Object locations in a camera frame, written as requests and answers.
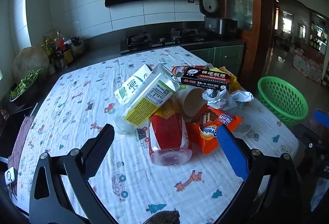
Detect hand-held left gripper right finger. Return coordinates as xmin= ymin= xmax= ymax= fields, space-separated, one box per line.
xmin=217 ymin=125 xmax=302 ymax=224

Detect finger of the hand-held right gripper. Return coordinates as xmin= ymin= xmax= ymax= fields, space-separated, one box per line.
xmin=314 ymin=110 xmax=329 ymax=127
xmin=294 ymin=123 xmax=325 ymax=175

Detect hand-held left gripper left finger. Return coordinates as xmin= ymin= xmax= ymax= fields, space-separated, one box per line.
xmin=29 ymin=124 xmax=121 ymax=224

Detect green plastic basket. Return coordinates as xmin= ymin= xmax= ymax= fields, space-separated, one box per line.
xmin=257 ymin=76 xmax=309 ymax=129

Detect beige paper cup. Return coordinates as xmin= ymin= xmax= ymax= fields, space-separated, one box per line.
xmin=180 ymin=86 xmax=214 ymax=122

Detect small clear plastic scrap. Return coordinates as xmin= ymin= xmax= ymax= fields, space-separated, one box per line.
xmin=233 ymin=124 xmax=252 ymax=138

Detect pale blue cloth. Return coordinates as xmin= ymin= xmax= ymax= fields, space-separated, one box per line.
xmin=310 ymin=180 xmax=329 ymax=211

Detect orange snack packet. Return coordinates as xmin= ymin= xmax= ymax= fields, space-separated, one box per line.
xmin=190 ymin=108 xmax=243 ymax=155

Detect clear plastic bottle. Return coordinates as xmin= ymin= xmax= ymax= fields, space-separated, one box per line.
xmin=114 ymin=63 xmax=180 ymax=135

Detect white patterned playpen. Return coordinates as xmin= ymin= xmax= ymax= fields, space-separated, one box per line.
xmin=293 ymin=53 xmax=323 ymax=83

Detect crumpled white tissue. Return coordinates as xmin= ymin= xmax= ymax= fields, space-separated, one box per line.
xmin=202 ymin=89 xmax=254 ymax=111

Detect printed white tablecloth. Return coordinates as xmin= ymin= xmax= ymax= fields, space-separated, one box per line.
xmin=9 ymin=46 xmax=300 ymax=224

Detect red printed cup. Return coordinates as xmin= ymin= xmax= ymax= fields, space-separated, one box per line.
xmin=148 ymin=99 xmax=193 ymax=166

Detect yellow wrapper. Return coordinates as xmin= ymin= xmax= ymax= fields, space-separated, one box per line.
xmin=218 ymin=67 xmax=243 ymax=94

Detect green white milk carton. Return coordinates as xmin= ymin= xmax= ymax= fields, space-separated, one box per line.
xmin=114 ymin=63 xmax=180 ymax=127

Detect black cardboard box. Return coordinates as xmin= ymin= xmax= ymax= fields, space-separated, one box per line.
xmin=180 ymin=66 xmax=233 ymax=92

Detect pink towel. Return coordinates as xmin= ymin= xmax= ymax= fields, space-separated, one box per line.
xmin=8 ymin=116 xmax=34 ymax=170

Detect background display shelf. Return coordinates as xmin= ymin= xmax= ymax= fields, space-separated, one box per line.
xmin=310 ymin=12 xmax=329 ymax=55

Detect dark metal basin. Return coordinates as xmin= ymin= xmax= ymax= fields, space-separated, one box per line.
xmin=10 ymin=80 xmax=45 ymax=107

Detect brown mesh object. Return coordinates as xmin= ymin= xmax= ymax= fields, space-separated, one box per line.
xmin=142 ymin=210 xmax=180 ymax=224

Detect dark kitchen sink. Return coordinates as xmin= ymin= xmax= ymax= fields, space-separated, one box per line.
xmin=0 ymin=107 xmax=38 ymax=160

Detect small white device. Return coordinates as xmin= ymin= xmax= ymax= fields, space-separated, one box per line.
xmin=5 ymin=167 xmax=18 ymax=186

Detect green base cabinet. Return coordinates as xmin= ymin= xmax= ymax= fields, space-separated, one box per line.
xmin=190 ymin=45 xmax=246 ymax=78

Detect leafy green vegetables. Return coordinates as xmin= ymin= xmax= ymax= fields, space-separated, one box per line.
xmin=10 ymin=68 xmax=42 ymax=100

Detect metal pot with lid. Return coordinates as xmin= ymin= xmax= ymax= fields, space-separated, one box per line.
xmin=70 ymin=37 xmax=85 ymax=57

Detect cluster of condiment bottles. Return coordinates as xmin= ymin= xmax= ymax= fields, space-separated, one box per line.
xmin=42 ymin=31 xmax=74 ymax=73

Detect wooden glass cabinet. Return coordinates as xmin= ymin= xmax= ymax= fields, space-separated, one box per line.
xmin=209 ymin=0 xmax=274 ymax=78

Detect round wooden cutting board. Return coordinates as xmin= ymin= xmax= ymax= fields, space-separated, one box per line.
xmin=12 ymin=46 xmax=50 ymax=83

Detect black rice cooker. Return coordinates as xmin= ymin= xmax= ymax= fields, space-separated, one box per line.
xmin=199 ymin=0 xmax=238 ymax=40

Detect black gas stove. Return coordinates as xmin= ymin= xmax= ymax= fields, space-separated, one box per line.
xmin=120 ymin=27 xmax=206 ymax=55

